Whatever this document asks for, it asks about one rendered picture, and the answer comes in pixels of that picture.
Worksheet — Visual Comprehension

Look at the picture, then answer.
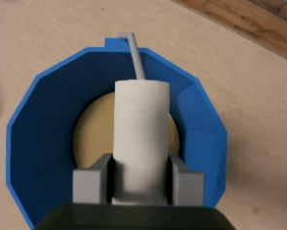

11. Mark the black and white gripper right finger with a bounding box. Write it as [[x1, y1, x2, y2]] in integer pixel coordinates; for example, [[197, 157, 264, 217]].
[[166, 154, 205, 206]]

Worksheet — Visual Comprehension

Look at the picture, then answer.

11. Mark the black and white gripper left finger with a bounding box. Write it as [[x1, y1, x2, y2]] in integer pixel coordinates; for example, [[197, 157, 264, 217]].
[[73, 153, 114, 204]]

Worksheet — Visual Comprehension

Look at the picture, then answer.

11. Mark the blue bucket with white handle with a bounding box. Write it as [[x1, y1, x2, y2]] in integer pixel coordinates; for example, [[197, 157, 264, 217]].
[[6, 32, 227, 230]]

